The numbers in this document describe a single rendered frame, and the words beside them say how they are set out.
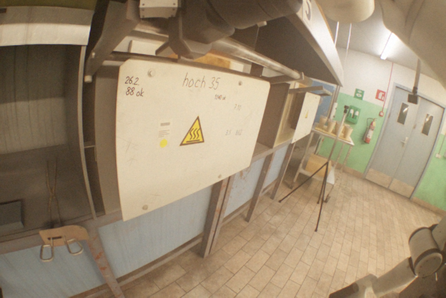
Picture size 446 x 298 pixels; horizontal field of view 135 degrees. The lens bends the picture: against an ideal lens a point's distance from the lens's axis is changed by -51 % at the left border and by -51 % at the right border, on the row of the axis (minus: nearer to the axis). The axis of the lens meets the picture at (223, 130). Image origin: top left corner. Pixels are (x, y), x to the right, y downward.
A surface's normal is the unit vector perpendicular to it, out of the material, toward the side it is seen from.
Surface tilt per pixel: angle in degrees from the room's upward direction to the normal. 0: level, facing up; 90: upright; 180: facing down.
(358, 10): 141
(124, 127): 90
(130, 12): 69
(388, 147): 90
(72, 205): 0
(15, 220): 0
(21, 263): 90
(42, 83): 90
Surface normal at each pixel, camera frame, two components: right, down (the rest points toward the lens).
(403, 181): -0.63, 0.11
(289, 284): 0.19, -0.93
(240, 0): -0.31, 0.86
